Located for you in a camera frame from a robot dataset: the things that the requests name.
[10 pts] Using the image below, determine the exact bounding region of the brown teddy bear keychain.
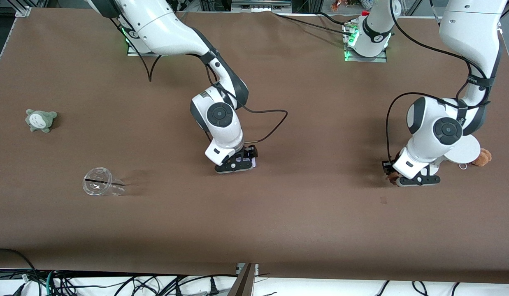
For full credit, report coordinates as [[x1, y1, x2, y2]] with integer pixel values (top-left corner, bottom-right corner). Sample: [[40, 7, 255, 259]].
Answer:
[[471, 148, 493, 167]]

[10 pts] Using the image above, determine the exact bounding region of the clear plastic cup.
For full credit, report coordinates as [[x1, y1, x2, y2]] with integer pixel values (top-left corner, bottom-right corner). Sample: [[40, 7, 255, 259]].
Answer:
[[82, 166, 126, 197]]

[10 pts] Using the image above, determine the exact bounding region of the brown table cover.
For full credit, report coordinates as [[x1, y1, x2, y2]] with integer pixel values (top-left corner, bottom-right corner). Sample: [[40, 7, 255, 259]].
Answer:
[[0, 9, 509, 284]]

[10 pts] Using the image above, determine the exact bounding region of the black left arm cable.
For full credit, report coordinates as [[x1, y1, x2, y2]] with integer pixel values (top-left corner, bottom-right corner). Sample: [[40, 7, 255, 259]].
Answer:
[[385, 0, 491, 165]]

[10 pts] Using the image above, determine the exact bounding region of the white round stand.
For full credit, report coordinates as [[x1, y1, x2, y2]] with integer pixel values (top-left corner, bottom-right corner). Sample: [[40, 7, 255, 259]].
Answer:
[[425, 134, 481, 176]]

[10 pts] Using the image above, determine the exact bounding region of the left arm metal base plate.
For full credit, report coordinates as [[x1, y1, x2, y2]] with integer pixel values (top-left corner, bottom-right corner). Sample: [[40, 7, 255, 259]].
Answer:
[[344, 23, 388, 63]]

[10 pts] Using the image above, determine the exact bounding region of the long black table cable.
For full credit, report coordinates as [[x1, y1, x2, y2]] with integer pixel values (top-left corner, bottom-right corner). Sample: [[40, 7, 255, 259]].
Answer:
[[274, 14, 354, 37]]

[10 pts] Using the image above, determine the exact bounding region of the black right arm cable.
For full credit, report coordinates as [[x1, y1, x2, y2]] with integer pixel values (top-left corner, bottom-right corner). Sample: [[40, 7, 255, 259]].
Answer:
[[108, 16, 288, 144]]

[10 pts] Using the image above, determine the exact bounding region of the thick black floor cable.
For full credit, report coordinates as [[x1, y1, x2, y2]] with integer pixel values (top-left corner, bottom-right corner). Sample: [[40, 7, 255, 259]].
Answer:
[[0, 248, 37, 296]]

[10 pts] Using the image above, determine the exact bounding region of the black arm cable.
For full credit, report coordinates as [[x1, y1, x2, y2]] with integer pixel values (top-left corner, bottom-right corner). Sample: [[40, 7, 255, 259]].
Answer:
[[385, 0, 491, 165], [108, 16, 288, 144]]

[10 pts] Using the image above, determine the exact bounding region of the grey metal box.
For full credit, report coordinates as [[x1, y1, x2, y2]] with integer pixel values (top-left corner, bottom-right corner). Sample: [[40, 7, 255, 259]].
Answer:
[[231, 0, 293, 13]]

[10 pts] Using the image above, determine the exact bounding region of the black drinking straw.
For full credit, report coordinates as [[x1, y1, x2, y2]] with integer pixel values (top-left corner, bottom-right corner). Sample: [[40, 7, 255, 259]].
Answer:
[[85, 178, 126, 186]]

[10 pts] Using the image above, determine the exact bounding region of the short black table cable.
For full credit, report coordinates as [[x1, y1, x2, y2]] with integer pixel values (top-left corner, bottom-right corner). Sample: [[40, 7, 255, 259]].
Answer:
[[318, 12, 358, 25]]

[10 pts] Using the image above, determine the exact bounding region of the grey plush toy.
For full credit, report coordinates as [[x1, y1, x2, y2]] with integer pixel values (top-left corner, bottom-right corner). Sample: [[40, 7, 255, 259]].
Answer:
[[25, 109, 58, 133]]

